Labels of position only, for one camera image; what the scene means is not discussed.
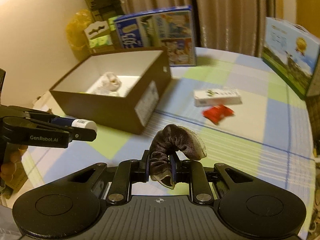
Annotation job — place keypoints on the white cloth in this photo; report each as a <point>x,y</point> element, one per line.
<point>108,84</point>

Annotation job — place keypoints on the green cow milk box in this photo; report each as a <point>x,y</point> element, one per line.
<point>293,53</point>

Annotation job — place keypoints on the red snack packet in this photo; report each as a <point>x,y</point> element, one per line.
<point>217,113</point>

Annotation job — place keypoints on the brown cardboard storage box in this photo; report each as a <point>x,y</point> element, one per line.
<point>144,74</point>

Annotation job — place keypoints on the black folding cart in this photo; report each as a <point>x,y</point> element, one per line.
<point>102,10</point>

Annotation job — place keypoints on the person left hand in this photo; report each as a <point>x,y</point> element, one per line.
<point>8,168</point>

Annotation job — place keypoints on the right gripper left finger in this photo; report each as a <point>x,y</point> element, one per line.
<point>128,172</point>

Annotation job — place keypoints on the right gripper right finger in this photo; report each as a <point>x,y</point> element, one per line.
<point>192,173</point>

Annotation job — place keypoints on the checkered bed sheet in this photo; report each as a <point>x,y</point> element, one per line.
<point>269,136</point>

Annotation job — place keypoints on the small white bottle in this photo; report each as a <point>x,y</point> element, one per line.
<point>83,123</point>

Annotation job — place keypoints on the blue milk carton box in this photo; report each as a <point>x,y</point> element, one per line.
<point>172,28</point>

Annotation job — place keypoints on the white bird ointment box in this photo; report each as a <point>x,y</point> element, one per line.
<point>216,96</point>

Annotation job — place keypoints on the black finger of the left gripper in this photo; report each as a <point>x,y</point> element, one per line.
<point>82,134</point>

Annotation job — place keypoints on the tissue pack cardboard box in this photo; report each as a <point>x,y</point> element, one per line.
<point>98,37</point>

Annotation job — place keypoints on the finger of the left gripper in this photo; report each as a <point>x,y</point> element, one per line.
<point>62,121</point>

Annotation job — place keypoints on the yellow plastic bag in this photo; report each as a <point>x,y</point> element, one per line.
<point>75,33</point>

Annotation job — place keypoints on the dark brown scrunchie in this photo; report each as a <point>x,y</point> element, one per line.
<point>168,141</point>

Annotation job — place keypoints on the brown curtain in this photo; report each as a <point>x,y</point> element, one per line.
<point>232,25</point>

